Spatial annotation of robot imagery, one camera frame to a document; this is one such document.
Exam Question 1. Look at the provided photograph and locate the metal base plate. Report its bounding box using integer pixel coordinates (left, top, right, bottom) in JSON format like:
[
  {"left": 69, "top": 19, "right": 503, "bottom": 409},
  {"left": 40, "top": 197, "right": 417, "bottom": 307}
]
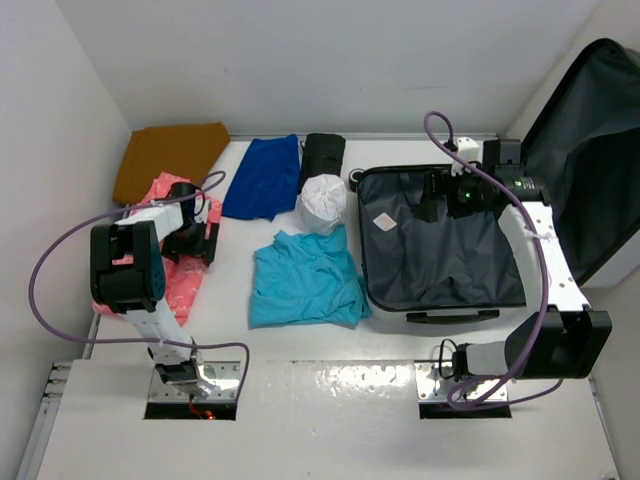
[
  {"left": 414, "top": 361, "right": 497, "bottom": 405},
  {"left": 147, "top": 361, "right": 241, "bottom": 403}
]

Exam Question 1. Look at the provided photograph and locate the pink patterned garment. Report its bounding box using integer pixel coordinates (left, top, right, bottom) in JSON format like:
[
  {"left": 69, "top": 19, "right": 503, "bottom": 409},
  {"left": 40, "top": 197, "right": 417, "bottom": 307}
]
[{"left": 90, "top": 173, "right": 222, "bottom": 325}]

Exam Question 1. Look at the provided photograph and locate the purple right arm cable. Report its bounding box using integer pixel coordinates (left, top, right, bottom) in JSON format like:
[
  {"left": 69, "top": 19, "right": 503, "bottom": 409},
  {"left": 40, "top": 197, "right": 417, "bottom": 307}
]
[{"left": 423, "top": 110, "right": 565, "bottom": 412}]

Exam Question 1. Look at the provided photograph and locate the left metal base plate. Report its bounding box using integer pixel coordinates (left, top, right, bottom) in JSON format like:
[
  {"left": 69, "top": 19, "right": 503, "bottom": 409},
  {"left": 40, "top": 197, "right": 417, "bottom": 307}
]
[{"left": 147, "top": 361, "right": 241, "bottom": 403}]

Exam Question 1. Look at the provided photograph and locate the light blue t-shirt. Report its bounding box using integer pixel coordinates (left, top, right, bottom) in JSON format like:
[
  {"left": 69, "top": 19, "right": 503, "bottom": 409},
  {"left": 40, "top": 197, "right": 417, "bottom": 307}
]
[{"left": 248, "top": 226, "right": 372, "bottom": 329}]

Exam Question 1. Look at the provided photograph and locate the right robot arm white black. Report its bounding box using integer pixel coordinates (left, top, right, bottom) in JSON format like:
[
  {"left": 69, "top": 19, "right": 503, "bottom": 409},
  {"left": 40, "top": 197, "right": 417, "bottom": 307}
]
[{"left": 427, "top": 137, "right": 612, "bottom": 410}]

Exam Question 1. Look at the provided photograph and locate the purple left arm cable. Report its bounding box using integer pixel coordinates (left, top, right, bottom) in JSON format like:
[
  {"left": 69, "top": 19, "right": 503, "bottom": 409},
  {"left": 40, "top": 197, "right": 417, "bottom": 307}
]
[{"left": 28, "top": 170, "right": 250, "bottom": 401}]

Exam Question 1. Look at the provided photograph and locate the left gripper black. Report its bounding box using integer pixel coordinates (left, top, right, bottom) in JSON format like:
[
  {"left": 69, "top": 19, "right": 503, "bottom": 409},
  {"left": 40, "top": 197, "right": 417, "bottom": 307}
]
[{"left": 162, "top": 217, "right": 217, "bottom": 264}]

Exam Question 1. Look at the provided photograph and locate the open grey lined suitcase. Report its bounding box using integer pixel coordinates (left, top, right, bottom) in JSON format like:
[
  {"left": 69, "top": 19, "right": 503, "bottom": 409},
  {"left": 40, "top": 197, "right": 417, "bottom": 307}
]
[{"left": 357, "top": 39, "right": 639, "bottom": 322}]

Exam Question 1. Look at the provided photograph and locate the white label sticker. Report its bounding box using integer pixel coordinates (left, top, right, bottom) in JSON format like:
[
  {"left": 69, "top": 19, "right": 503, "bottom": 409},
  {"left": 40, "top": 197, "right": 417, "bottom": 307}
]
[{"left": 373, "top": 213, "right": 397, "bottom": 232}]

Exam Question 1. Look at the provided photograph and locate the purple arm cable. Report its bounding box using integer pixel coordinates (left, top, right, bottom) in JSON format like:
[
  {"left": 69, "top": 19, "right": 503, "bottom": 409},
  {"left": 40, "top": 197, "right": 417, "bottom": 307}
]
[
  {"left": 423, "top": 110, "right": 565, "bottom": 412},
  {"left": 28, "top": 170, "right": 250, "bottom": 401}
]

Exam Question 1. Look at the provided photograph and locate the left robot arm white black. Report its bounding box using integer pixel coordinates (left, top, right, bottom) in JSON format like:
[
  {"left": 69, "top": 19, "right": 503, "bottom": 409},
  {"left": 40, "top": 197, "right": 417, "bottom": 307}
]
[{"left": 90, "top": 182, "right": 219, "bottom": 399}]

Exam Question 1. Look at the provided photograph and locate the mustard brown cloth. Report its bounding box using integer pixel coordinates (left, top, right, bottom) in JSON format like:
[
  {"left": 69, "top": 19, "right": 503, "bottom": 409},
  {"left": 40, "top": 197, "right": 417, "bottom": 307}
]
[{"left": 112, "top": 122, "right": 231, "bottom": 204}]

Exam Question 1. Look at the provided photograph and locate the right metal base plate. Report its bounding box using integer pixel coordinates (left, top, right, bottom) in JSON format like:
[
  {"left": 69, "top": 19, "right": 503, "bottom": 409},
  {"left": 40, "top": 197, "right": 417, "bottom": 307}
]
[{"left": 414, "top": 361, "right": 497, "bottom": 405}]

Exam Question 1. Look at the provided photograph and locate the black folded pouch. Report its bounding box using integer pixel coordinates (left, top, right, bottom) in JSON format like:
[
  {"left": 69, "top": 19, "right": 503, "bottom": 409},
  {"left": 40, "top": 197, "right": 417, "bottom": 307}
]
[{"left": 299, "top": 133, "right": 346, "bottom": 190}]

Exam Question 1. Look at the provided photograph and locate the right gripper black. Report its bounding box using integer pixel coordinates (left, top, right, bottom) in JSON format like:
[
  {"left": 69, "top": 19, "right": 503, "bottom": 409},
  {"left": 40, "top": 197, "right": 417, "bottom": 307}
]
[{"left": 415, "top": 164, "right": 491, "bottom": 222}]

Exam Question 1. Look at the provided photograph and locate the royal blue cloth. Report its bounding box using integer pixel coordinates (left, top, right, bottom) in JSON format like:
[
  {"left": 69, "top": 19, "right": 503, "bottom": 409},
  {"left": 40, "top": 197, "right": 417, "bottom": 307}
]
[{"left": 222, "top": 134, "right": 300, "bottom": 221}]

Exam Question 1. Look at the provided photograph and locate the white drawstring bag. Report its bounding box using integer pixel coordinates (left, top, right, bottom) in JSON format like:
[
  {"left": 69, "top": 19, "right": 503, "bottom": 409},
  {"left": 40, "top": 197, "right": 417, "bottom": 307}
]
[{"left": 295, "top": 174, "right": 347, "bottom": 235}]

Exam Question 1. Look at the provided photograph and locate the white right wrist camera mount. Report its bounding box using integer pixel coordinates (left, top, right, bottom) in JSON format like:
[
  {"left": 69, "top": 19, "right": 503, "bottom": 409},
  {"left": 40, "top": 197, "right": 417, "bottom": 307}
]
[{"left": 451, "top": 137, "right": 480, "bottom": 176}]

